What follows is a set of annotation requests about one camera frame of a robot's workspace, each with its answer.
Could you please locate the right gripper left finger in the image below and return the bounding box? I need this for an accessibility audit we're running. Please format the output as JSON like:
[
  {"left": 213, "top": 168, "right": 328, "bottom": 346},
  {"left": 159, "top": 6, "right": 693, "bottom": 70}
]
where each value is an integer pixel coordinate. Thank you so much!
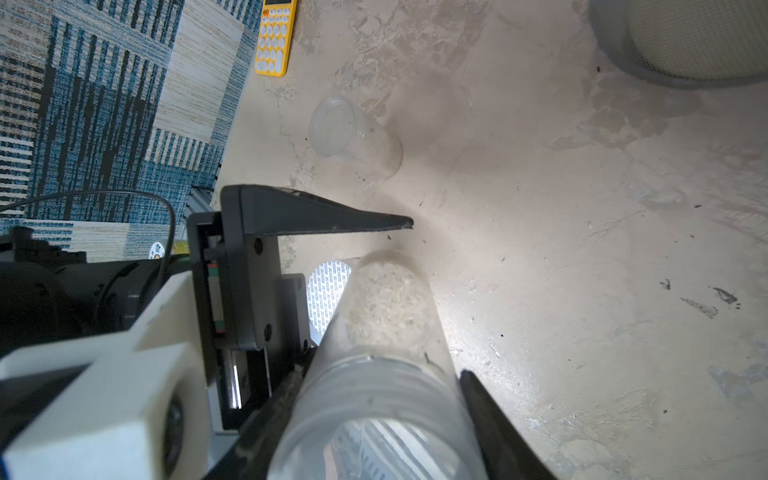
[{"left": 219, "top": 185, "right": 414, "bottom": 351}]

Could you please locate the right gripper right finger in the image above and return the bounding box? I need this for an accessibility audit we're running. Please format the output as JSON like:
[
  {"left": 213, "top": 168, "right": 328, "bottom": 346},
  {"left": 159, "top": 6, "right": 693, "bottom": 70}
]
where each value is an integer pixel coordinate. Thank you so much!
[{"left": 459, "top": 370, "right": 555, "bottom": 480}]

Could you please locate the small jar with rice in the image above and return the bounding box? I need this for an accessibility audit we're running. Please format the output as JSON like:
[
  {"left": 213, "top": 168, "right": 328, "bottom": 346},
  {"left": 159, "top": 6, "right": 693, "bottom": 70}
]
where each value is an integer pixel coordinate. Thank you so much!
[{"left": 268, "top": 251, "right": 486, "bottom": 479}]

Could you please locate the bin with yellow bag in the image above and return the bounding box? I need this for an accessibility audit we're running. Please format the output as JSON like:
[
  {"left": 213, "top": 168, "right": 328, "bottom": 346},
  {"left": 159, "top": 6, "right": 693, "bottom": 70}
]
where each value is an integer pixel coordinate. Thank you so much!
[{"left": 588, "top": 0, "right": 767, "bottom": 89}]

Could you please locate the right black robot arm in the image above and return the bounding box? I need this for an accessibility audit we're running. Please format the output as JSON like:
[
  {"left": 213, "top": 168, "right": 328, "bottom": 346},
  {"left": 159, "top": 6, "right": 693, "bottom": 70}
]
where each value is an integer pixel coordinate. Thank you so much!
[{"left": 1, "top": 185, "right": 551, "bottom": 479}]

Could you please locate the empty clear plastic jar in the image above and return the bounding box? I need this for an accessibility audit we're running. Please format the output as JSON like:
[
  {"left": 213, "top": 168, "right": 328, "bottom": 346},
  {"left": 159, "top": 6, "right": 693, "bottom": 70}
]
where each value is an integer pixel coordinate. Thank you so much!
[{"left": 308, "top": 94, "right": 403, "bottom": 181}]

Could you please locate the jar with patterned white lid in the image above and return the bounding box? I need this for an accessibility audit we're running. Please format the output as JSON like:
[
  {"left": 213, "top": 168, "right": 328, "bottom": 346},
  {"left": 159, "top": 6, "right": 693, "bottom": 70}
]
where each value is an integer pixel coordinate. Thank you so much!
[{"left": 306, "top": 259, "right": 356, "bottom": 345}]

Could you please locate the yellow calculator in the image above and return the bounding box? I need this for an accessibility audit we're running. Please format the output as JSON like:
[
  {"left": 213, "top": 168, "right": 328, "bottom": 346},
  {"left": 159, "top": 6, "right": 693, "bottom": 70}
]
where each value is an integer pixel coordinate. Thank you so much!
[{"left": 254, "top": 0, "right": 298, "bottom": 77}]

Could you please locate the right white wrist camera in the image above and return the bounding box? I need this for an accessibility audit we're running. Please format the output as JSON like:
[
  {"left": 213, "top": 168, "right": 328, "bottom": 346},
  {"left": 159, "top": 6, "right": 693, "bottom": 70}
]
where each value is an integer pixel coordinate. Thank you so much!
[{"left": 1, "top": 272, "right": 212, "bottom": 479}]

